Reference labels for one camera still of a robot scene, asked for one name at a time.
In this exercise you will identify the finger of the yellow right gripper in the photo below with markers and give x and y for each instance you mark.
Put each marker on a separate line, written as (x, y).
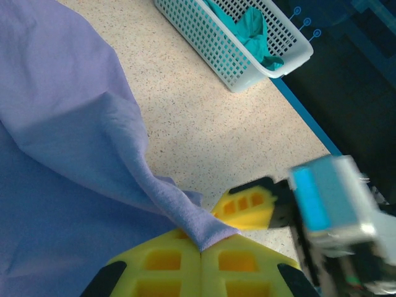
(247, 210)

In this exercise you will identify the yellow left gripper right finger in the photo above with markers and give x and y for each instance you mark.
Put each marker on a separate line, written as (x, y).
(238, 263)

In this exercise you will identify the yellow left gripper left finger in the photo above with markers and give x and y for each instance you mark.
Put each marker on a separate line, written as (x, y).
(161, 263)

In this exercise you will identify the purple t-shirt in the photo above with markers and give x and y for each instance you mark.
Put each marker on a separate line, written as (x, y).
(62, 139)

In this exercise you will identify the white plastic mesh basket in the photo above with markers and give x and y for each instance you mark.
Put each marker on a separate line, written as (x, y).
(210, 40)

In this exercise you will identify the teal garment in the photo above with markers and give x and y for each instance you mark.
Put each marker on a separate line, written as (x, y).
(253, 37)

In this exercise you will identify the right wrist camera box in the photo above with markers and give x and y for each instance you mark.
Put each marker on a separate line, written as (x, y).
(328, 195)

